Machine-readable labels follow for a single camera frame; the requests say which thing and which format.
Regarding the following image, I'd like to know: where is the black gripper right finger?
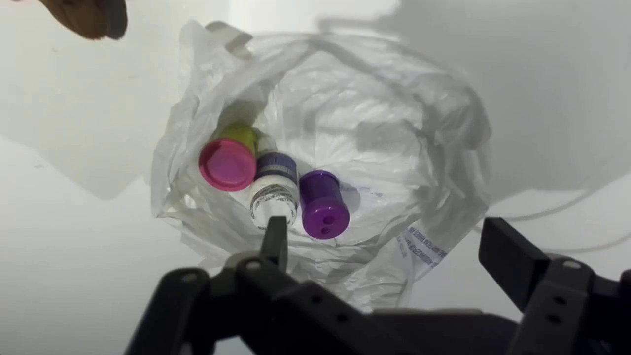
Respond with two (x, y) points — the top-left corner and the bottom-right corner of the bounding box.
(478, 217), (631, 355)

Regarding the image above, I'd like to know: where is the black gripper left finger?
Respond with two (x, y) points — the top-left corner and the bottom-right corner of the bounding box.
(125, 215), (397, 355)

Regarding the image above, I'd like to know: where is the white lid blue label jar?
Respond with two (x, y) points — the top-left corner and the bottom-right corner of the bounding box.
(249, 152), (302, 229)

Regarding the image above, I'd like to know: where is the pink lid dough tub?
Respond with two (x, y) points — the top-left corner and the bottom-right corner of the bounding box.
(198, 123), (265, 194)

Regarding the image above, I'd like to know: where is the purple dough tub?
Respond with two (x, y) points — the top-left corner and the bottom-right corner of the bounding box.
(298, 168), (352, 241)

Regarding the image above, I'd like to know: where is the clear white plastic bag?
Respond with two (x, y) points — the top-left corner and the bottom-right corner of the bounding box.
(151, 18), (494, 314)

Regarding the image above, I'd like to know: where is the brown moose plush toy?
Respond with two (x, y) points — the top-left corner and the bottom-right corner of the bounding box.
(38, 0), (129, 42)

